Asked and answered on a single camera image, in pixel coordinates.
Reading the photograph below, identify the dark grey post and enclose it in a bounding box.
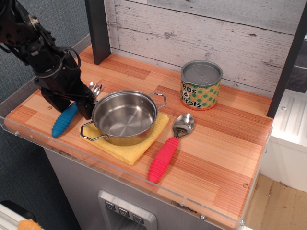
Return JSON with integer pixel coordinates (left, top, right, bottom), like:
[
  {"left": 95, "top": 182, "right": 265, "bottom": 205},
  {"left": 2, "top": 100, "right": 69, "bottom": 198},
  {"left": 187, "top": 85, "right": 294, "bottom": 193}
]
[
  {"left": 267, "top": 3, "right": 307, "bottom": 118},
  {"left": 85, "top": 0, "right": 111, "bottom": 65}
]

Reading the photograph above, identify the dark grey right post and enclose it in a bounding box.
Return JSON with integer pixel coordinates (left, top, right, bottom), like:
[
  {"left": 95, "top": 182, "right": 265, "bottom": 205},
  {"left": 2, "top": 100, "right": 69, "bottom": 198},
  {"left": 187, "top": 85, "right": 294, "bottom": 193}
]
[{"left": 267, "top": 3, "right": 307, "bottom": 118}]

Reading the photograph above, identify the silver dispenser button panel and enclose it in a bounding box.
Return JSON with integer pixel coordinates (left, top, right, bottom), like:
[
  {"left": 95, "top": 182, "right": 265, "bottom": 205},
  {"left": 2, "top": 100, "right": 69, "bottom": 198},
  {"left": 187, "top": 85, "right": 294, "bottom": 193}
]
[{"left": 98, "top": 190, "right": 157, "bottom": 230}]

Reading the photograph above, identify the yellow folded cloth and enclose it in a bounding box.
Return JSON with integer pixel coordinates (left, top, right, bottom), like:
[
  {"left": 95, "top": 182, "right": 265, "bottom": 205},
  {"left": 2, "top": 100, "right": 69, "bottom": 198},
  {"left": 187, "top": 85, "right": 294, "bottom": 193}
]
[{"left": 80, "top": 113, "right": 169, "bottom": 166}]

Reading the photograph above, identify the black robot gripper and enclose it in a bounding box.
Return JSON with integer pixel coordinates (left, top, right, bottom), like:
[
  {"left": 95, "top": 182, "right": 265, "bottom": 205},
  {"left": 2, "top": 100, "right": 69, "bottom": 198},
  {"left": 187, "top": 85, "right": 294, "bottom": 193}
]
[{"left": 34, "top": 69, "right": 95, "bottom": 120}]

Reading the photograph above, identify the silver steel pan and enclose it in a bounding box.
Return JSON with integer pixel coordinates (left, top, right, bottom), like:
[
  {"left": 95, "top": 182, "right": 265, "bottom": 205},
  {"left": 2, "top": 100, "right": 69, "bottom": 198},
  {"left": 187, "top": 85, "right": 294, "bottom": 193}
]
[{"left": 80, "top": 90, "right": 166, "bottom": 146}]

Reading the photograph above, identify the red handled metal spoon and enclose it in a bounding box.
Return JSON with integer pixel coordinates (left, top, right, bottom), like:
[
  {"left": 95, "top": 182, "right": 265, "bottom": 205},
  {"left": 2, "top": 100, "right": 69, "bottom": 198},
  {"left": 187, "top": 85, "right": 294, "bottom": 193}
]
[{"left": 148, "top": 113, "right": 194, "bottom": 183}]

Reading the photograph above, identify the orange object at corner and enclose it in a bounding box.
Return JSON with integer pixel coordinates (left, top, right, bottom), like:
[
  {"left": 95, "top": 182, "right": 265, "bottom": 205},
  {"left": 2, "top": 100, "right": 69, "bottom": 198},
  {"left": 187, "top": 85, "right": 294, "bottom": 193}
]
[{"left": 17, "top": 219, "right": 42, "bottom": 230}]

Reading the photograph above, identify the peas and carrots can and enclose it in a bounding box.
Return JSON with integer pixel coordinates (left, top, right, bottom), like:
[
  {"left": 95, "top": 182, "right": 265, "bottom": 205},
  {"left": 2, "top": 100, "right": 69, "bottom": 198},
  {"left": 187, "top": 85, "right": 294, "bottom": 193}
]
[{"left": 180, "top": 60, "right": 223, "bottom": 111}]

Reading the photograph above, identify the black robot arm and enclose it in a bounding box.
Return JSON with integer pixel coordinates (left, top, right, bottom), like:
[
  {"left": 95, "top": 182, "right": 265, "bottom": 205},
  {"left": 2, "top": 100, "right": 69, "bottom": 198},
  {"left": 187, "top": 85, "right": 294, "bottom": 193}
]
[{"left": 0, "top": 0, "right": 95, "bottom": 120}]

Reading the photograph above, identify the dark grey left post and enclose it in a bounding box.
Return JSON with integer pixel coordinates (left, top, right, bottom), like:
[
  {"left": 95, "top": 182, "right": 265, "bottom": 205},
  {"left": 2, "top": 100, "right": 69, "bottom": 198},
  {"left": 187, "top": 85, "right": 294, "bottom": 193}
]
[{"left": 85, "top": 0, "right": 111, "bottom": 65}]

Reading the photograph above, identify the clear acrylic guard rail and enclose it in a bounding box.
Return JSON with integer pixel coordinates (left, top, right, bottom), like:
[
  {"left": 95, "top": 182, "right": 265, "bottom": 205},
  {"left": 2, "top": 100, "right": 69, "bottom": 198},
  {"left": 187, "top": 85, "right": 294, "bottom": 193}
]
[{"left": 2, "top": 47, "right": 272, "bottom": 230}]

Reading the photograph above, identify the blue handled metal fork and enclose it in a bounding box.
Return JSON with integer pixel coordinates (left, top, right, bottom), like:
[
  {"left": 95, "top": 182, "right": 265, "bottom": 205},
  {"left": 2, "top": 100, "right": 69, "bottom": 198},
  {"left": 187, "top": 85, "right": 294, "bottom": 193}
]
[{"left": 51, "top": 82, "right": 103, "bottom": 138}]

